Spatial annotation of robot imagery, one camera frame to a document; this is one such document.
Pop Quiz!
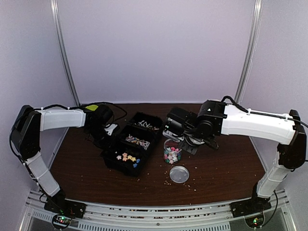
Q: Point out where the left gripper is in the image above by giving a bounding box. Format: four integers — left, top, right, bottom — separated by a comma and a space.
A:
86, 124, 117, 152

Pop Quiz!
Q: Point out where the clear plastic jar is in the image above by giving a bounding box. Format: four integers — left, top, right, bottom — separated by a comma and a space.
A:
163, 139, 182, 165

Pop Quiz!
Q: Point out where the pile of star candies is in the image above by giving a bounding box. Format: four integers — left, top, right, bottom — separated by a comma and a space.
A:
163, 146, 182, 165

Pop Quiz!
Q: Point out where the black three-compartment candy tray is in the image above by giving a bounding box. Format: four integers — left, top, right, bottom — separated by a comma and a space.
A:
101, 112, 164, 177

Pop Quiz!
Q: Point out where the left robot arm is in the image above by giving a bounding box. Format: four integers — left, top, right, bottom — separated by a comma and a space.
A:
9, 102, 117, 214

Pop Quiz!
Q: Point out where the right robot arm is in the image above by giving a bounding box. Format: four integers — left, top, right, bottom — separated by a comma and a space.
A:
180, 100, 307, 213

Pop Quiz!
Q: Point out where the pile of stick candies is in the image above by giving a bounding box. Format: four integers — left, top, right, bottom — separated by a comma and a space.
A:
137, 120, 159, 131

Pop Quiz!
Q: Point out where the green bowl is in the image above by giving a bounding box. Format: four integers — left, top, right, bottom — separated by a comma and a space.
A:
86, 104, 99, 111

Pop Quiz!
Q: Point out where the pile of swirl lollipops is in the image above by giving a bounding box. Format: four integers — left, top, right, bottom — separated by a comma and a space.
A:
125, 135, 150, 150

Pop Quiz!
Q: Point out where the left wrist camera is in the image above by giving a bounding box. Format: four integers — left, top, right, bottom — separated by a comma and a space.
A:
104, 123, 118, 136

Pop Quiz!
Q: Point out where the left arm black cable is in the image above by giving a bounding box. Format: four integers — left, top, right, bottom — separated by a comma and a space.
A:
79, 101, 128, 123

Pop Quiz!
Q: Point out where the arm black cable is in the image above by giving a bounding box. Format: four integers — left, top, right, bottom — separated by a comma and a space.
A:
221, 95, 248, 113
79, 101, 128, 123

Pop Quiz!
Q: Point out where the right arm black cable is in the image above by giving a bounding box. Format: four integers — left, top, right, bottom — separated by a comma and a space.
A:
221, 95, 248, 113

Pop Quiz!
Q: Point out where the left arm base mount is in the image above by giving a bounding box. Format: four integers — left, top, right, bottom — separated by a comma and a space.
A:
44, 188, 86, 218

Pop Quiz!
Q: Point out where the front aluminium rail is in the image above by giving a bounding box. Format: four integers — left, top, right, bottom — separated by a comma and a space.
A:
17, 190, 297, 231

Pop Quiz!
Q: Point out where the right aluminium frame post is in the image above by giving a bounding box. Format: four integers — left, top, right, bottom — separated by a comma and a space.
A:
234, 0, 263, 103

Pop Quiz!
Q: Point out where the aluminium frame post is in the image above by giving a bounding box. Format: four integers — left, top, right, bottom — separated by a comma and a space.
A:
50, 0, 80, 106
234, 0, 263, 103

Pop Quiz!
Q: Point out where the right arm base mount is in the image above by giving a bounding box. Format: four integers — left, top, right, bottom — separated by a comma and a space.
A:
230, 191, 271, 218

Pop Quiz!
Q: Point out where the left aluminium frame post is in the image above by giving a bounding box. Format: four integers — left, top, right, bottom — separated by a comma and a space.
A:
50, 0, 80, 106

